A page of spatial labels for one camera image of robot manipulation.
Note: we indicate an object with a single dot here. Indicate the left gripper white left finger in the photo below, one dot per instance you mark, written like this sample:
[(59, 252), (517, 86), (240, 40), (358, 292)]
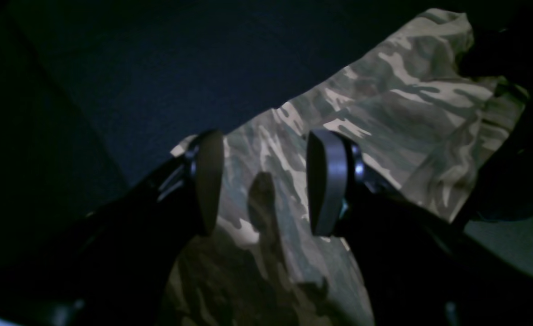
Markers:
[(111, 268)]

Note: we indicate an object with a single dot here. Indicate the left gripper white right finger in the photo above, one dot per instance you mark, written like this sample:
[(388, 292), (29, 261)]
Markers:
[(417, 269)]

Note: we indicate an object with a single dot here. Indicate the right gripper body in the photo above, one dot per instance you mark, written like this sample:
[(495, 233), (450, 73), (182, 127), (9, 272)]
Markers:
[(503, 47)]

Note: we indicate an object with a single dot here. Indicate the camouflage t-shirt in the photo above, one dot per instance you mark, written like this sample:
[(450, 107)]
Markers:
[(420, 124)]

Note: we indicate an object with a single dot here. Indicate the black table cloth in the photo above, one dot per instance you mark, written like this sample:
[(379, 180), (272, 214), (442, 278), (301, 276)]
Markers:
[(95, 93)]

